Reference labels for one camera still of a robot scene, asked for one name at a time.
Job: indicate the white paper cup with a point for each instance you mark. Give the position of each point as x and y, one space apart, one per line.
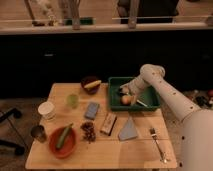
46 110

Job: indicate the wooden table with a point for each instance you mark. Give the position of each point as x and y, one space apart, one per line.
106 152

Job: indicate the orange bowl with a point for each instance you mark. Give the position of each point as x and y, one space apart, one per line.
69 145

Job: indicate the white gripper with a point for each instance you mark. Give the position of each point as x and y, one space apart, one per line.
136 86

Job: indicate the metal fork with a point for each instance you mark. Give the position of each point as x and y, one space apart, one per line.
161 152

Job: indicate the green cucumber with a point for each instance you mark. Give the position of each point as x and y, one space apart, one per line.
63 135

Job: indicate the blue sponge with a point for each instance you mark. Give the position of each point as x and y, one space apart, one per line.
91 110

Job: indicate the metal cup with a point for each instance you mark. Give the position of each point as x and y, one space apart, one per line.
38 133

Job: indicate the green plastic tray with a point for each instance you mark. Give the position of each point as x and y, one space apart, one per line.
149 97

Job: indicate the dark grape bunch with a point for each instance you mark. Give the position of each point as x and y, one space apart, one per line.
89 132

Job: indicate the blue folded cloth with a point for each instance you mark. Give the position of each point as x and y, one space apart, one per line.
128 131

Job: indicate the yellow banana piece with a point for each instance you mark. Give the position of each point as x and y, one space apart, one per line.
92 84

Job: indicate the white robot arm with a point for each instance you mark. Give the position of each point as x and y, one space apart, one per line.
197 123

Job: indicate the green translucent cup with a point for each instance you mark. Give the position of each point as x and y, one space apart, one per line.
72 100

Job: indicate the dark brown bowl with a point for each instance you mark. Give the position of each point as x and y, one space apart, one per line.
87 80

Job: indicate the white spoon in tray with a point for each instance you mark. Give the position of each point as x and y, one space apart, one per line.
125 91

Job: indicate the orange apple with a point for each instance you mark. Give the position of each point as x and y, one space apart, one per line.
126 100

